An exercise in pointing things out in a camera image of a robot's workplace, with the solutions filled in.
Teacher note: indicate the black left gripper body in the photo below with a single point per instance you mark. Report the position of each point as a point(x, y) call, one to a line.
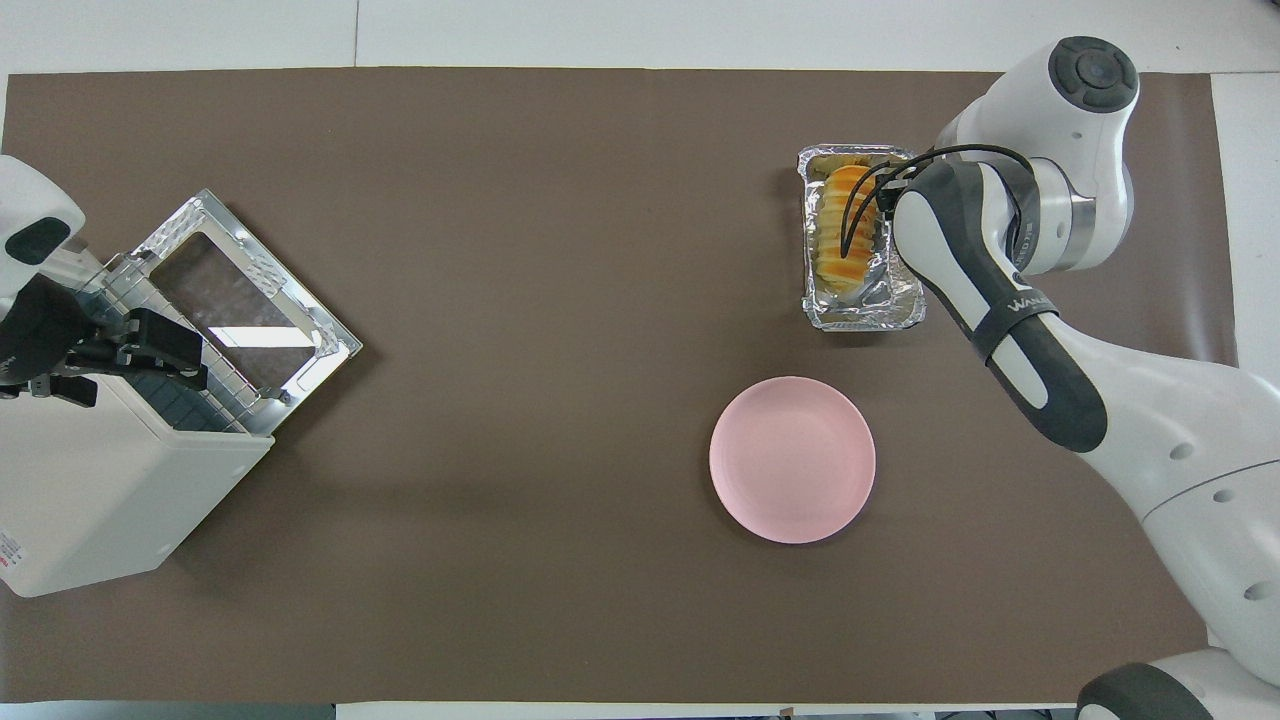
point(40, 335)

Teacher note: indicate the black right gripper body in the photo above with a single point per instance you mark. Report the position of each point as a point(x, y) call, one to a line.
point(890, 195)

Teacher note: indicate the golden ridged bread loaf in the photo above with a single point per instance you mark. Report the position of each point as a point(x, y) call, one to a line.
point(835, 245)

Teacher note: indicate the aluminium foil tray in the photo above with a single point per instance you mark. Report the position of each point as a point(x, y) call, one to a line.
point(860, 310)

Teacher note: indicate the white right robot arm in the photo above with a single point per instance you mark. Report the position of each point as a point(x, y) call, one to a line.
point(1180, 450)

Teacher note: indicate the glass oven door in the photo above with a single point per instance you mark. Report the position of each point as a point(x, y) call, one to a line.
point(250, 320)

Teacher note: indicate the cream toaster oven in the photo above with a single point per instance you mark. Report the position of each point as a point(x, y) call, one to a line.
point(100, 500)

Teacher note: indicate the pink round plate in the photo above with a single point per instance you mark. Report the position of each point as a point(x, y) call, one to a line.
point(792, 460)

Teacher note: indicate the brown table mat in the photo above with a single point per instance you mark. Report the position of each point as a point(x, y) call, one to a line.
point(560, 200)

